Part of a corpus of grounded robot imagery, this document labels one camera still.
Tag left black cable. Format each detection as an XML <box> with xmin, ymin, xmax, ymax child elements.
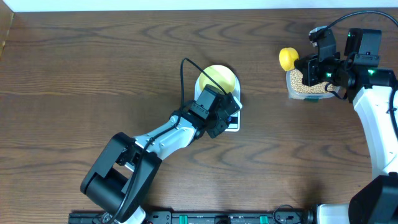
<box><xmin>108</xmin><ymin>57</ymin><xmax>229</xmax><ymax>224</ymax></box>

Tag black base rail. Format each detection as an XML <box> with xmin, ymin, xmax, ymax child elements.
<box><xmin>68</xmin><ymin>210</ymin><xmax>318</xmax><ymax>224</ymax></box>

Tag black cable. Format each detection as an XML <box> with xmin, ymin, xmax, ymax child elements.
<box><xmin>108</xmin><ymin>57</ymin><xmax>229</xmax><ymax>224</ymax></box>
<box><xmin>320</xmin><ymin>10</ymin><xmax>398</xmax><ymax>138</ymax></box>

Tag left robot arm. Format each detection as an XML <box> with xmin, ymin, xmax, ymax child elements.
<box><xmin>80</xmin><ymin>90</ymin><xmax>243</xmax><ymax>223</ymax></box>

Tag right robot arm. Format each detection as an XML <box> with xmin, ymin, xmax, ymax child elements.
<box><xmin>294</xmin><ymin>27</ymin><xmax>397</xmax><ymax>223</ymax></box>

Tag soybeans in container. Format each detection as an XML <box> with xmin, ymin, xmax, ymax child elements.
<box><xmin>290</xmin><ymin>69</ymin><xmax>328</xmax><ymax>94</ymax></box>

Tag right black cable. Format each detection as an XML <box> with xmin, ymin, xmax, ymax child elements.
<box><xmin>320</xmin><ymin>10</ymin><xmax>398</xmax><ymax>138</ymax></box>

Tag clear plastic container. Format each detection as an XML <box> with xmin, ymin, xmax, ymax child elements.
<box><xmin>286</xmin><ymin>70</ymin><xmax>340</xmax><ymax>100</ymax></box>

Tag pale yellow bowl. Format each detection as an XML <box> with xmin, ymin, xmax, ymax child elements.
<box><xmin>198</xmin><ymin>65</ymin><xmax>236</xmax><ymax>93</ymax></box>

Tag yellow measuring scoop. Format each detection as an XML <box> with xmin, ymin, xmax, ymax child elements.
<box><xmin>279</xmin><ymin>47</ymin><xmax>299</xmax><ymax>72</ymax></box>

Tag white digital kitchen scale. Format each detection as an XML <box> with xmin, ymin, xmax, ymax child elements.
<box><xmin>194</xmin><ymin>76</ymin><xmax>241</xmax><ymax>132</ymax></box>

